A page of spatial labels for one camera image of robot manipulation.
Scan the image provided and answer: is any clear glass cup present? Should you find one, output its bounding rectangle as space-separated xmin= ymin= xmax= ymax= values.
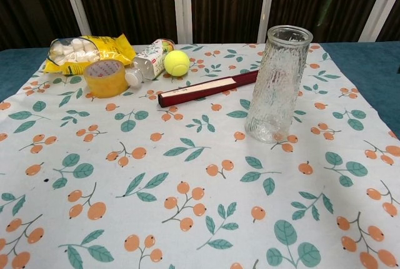
xmin=244 ymin=24 xmax=314 ymax=144

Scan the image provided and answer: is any dark red folded hand fan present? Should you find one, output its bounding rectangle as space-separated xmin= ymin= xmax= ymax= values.
xmin=157 ymin=69 xmax=260 ymax=108

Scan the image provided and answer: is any floral orange fruit print tablecloth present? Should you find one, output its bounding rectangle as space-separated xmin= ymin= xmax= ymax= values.
xmin=0 ymin=42 xmax=400 ymax=269

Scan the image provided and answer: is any yellow-green tennis ball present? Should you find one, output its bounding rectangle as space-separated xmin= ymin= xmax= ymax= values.
xmin=164 ymin=50 xmax=191 ymax=78

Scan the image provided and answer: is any clear plastic bottle printed label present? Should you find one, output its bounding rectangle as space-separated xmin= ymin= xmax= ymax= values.
xmin=124 ymin=38 xmax=176 ymax=87

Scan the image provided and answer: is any clear yellowish packing tape roll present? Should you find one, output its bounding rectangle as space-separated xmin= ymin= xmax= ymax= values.
xmin=83 ymin=59 xmax=130 ymax=99

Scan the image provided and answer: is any yellow marshmallow snack bag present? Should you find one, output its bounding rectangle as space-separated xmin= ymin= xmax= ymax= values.
xmin=42 ymin=33 xmax=138 ymax=76

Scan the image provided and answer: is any teal table cover cloth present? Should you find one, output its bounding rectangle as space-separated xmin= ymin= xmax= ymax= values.
xmin=0 ymin=41 xmax=400 ymax=141

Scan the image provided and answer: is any white metal frame post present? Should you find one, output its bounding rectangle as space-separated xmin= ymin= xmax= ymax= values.
xmin=171 ymin=0 xmax=194 ymax=45
xmin=58 ymin=0 xmax=92 ymax=38
xmin=358 ymin=0 xmax=400 ymax=43
xmin=257 ymin=0 xmax=278 ymax=44

